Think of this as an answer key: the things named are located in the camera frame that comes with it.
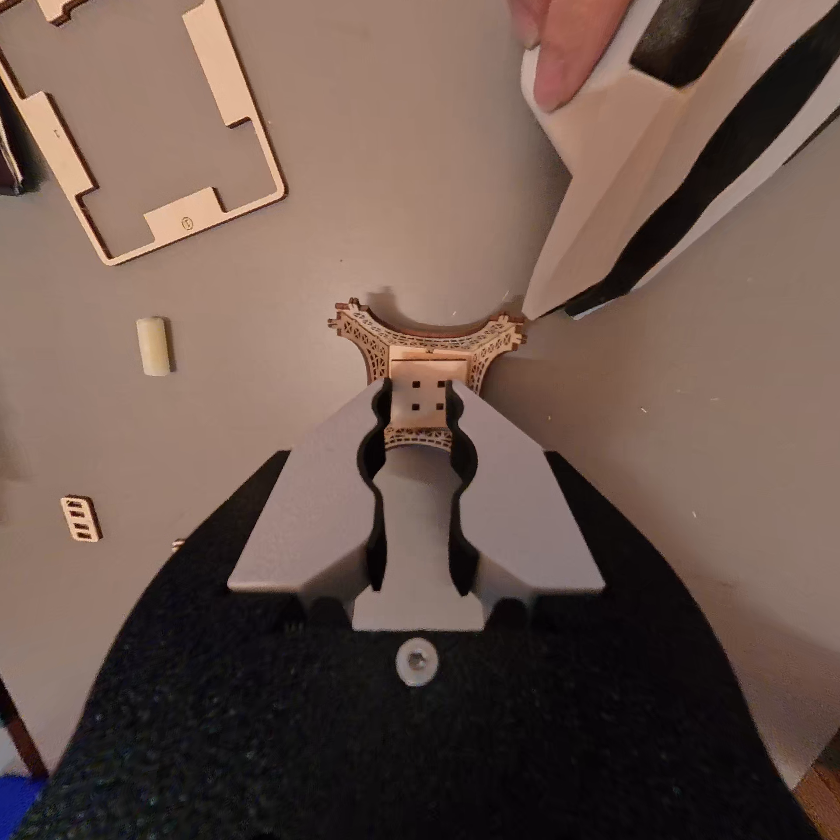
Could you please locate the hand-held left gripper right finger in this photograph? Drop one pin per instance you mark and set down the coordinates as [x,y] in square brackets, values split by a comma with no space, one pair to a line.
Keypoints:
[525,518]

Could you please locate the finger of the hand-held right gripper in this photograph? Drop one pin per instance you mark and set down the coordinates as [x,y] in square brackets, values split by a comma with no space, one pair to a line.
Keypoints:
[761,170]
[610,184]

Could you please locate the blue bin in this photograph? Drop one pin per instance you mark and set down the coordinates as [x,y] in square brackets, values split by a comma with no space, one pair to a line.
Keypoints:
[16,810]

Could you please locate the small cream wax cylinder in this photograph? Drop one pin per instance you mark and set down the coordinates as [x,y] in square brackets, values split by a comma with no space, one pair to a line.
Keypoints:
[154,346]

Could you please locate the small slotted wooden piece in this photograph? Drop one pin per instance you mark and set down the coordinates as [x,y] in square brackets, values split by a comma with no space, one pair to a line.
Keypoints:
[82,520]

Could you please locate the plywood cutout frame sheet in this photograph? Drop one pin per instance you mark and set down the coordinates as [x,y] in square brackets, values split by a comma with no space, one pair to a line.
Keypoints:
[59,144]

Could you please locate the person's right hand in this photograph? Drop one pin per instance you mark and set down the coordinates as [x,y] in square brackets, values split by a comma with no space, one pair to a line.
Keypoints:
[564,46]

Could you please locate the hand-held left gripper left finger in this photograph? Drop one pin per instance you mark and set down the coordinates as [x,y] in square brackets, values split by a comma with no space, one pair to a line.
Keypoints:
[302,518]

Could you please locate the wooden lattice tower base model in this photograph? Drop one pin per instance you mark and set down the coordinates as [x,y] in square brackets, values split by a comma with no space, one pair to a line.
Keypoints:
[426,367]

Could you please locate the dark purple kit box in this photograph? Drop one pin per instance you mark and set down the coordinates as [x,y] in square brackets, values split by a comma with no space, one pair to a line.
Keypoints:
[8,157]

